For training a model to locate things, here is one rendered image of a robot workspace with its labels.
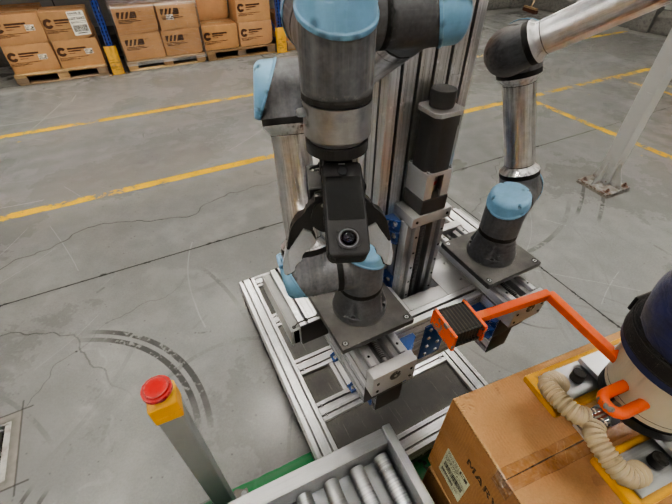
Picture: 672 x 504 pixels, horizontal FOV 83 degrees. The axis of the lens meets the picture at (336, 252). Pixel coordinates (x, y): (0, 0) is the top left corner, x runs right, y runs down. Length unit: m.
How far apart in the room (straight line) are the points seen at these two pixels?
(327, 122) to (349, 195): 0.08
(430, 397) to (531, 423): 0.86
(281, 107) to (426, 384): 1.47
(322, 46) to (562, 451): 0.99
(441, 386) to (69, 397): 1.88
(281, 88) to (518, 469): 0.96
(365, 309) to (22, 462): 1.86
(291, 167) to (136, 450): 1.68
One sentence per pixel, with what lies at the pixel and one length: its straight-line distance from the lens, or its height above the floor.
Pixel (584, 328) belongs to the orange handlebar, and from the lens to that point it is 1.01.
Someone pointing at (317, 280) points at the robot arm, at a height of 1.22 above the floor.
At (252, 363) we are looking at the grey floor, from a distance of 2.25.
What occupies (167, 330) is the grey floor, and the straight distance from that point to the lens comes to 2.54.
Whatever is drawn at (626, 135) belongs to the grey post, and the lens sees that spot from 4.08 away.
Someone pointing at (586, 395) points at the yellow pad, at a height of 1.07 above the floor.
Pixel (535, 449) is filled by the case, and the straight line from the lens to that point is 1.09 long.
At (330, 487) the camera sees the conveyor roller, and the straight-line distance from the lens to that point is 1.38.
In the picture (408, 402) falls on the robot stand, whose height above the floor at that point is 0.21.
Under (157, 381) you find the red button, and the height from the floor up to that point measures 1.04.
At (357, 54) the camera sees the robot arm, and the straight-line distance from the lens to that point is 0.39.
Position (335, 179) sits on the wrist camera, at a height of 1.65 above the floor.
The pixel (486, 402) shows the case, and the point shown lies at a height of 0.94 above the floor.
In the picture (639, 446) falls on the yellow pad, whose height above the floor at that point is 1.07.
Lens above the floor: 1.87
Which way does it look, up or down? 42 degrees down
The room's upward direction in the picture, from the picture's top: straight up
